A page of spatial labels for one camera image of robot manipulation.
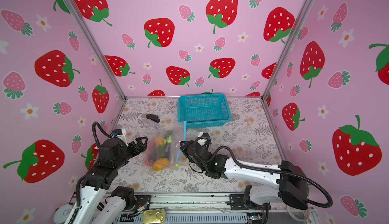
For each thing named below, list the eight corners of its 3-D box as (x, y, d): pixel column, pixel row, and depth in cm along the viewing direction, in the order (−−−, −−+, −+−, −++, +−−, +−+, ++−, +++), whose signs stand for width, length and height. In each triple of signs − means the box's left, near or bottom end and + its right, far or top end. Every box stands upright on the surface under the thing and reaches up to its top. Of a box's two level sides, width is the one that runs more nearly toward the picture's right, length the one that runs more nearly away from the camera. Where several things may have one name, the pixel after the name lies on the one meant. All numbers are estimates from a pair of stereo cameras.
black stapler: (146, 118, 111) (145, 116, 108) (149, 115, 113) (148, 112, 111) (158, 123, 108) (158, 120, 106) (161, 119, 110) (160, 116, 108)
